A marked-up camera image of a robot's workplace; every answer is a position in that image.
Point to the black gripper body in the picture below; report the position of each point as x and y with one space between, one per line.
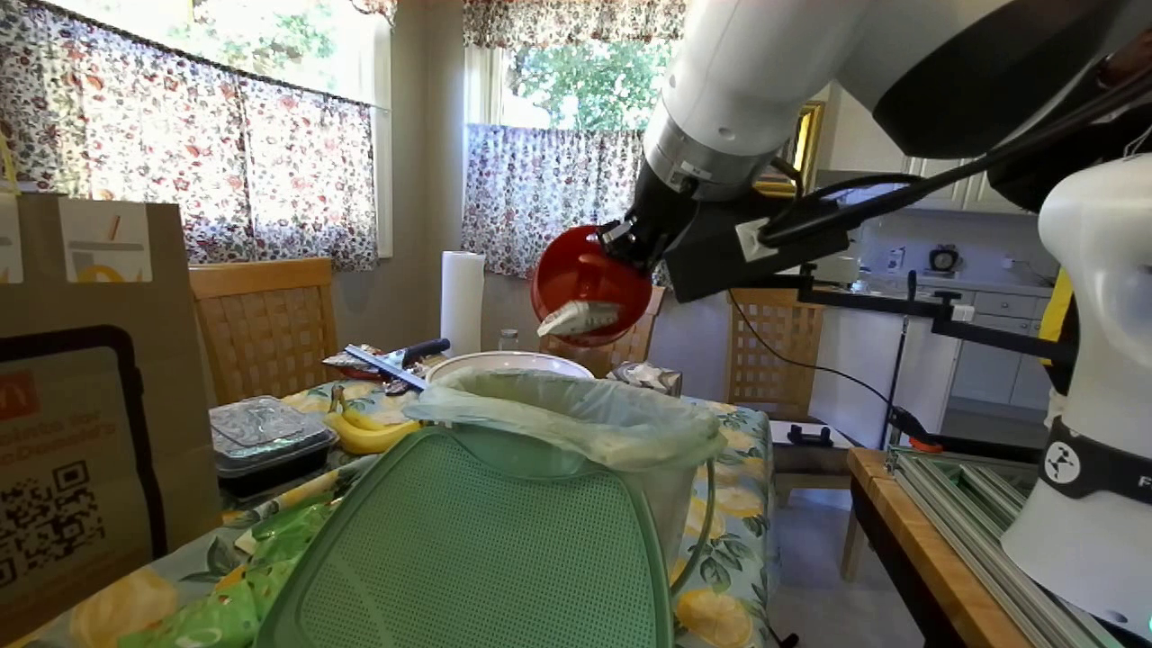
707 255

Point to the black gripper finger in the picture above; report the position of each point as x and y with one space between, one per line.
628 238

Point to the small orange white box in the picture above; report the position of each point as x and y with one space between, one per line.
576 317

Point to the white bin with green liner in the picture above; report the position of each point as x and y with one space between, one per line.
588 414

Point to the green plastic bin lid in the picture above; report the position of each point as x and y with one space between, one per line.
481 553

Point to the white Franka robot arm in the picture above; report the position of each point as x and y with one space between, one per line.
1102 363

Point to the narrow floral cafe curtain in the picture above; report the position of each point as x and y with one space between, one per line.
527 193

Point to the wooden lattice-back chair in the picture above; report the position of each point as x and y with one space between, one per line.
263 325
624 353

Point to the white plate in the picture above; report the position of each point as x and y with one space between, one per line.
506 363

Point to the white paper towel roll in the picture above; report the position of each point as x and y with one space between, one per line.
463 292

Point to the small black device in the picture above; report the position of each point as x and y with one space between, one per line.
812 436

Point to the floral window valance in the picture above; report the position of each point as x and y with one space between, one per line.
552 23

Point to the lemon print tablecloth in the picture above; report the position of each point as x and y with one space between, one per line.
725 504

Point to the white lower kitchen cabinets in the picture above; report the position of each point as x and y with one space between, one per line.
996 365

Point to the yellow banana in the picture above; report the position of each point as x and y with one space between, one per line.
364 432

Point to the aluminium mounting rails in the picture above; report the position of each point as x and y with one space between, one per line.
974 516

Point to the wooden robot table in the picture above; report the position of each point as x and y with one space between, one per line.
922 563

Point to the black tray with foil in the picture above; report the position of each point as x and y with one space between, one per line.
263 432

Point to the wide floral cafe curtain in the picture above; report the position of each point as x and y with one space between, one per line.
182 155

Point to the green plastic bag pack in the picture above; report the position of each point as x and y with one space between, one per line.
238 576

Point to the brown paper bag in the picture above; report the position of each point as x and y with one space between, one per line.
73 311

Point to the gold picture frame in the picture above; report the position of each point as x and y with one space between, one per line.
806 147

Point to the round black wall gadget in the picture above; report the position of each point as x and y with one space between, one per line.
946 262

